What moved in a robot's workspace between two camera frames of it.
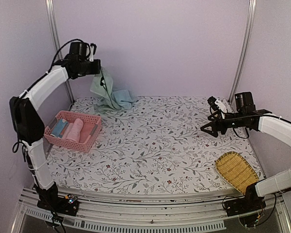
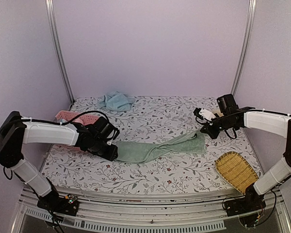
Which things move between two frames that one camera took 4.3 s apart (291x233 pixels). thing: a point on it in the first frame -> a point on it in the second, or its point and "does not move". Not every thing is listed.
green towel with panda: [102, 87] -> [193, 143]
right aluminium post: [245, 52] does not move
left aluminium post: [50, 8] does not move
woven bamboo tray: [236, 170] does not move
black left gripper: [97, 68] -> [110, 155]
